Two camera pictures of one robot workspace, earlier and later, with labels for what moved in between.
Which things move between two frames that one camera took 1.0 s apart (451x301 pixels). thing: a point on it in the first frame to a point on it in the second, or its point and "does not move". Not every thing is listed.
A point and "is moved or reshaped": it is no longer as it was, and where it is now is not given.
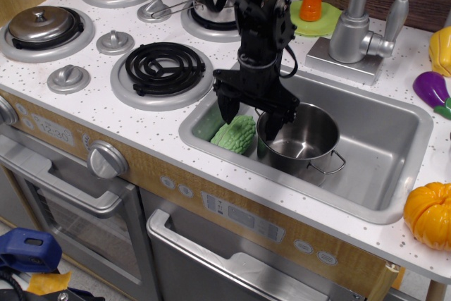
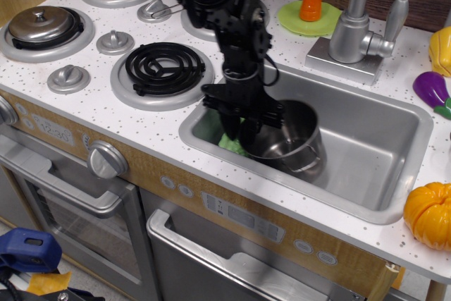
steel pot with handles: [303, 149] is moved or reshaped
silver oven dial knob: [105, 161] does not move
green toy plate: [323, 27] does not move
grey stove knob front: [68, 79] does not move
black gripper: [261, 87] to [243, 92]
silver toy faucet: [350, 48] does not move
